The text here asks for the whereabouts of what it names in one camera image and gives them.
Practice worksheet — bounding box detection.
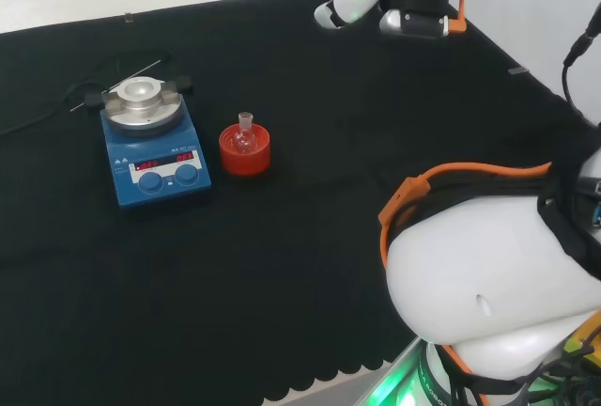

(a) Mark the clear glass round-bottom flask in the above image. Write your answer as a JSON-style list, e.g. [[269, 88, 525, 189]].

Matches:
[[233, 112, 257, 153]]

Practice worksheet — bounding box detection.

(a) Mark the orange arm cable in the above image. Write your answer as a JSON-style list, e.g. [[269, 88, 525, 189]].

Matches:
[[378, 0, 555, 406]]

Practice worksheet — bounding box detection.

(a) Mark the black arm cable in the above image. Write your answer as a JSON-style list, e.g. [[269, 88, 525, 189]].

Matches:
[[562, 0, 601, 126]]

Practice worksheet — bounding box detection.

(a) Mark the orange flask support ring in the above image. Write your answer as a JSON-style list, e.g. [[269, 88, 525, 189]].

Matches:
[[218, 123, 272, 177]]

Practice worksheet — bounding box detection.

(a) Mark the grey metal base plate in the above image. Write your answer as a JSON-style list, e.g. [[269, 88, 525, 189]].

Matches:
[[356, 336, 426, 406]]

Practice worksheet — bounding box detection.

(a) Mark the heater with blue base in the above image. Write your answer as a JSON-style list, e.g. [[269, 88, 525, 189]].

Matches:
[[84, 74, 213, 212]]

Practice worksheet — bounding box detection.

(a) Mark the thick black power cable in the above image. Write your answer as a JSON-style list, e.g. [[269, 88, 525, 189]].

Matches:
[[0, 80, 95, 137]]

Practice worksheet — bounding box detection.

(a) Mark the black bench cloth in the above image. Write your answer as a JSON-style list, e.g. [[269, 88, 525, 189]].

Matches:
[[0, 0, 601, 406]]

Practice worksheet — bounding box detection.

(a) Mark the thin metal probe rod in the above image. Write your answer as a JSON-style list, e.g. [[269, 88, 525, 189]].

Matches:
[[69, 58, 162, 114]]

